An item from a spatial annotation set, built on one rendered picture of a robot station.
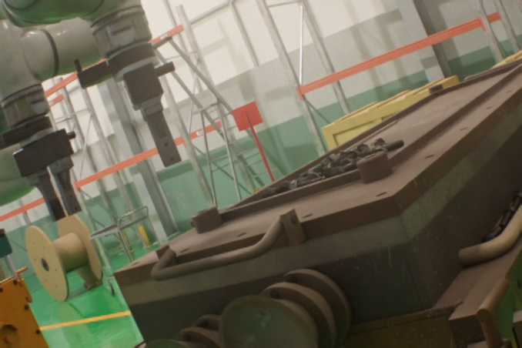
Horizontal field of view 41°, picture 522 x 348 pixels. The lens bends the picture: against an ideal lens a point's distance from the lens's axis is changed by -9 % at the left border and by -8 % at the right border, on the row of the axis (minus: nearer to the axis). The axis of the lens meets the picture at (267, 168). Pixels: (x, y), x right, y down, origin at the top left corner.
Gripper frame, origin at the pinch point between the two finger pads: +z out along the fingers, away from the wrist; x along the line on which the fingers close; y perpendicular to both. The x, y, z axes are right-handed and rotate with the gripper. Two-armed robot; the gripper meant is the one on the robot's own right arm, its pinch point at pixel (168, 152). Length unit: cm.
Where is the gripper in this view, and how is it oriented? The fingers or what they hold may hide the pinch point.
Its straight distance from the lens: 116.1
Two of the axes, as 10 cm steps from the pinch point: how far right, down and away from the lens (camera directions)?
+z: 3.7, 9.2, 0.7
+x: -1.7, -0.1, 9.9
